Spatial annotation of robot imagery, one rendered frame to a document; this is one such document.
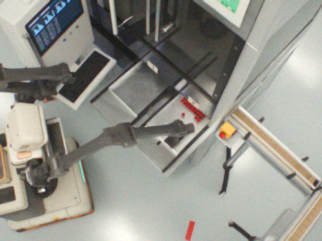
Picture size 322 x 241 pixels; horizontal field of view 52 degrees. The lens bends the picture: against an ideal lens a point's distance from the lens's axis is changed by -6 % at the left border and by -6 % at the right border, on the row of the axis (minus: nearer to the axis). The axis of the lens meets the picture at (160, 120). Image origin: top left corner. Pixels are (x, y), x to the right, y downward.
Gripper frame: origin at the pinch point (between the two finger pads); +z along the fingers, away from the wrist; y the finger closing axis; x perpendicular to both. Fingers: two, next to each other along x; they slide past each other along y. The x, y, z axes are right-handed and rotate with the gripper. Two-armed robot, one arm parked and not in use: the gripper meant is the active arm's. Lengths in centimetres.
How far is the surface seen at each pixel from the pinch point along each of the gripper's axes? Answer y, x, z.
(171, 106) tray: 19.8, 17.9, 0.3
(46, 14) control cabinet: -17, 87, -50
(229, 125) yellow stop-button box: 26.8, -17.7, -15.6
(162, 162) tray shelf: -9.4, -3.2, 5.0
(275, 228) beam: 22, -85, 34
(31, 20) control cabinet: -26, 86, -53
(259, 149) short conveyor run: 36, -40, -5
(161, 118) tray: 9.2, 16.4, 1.9
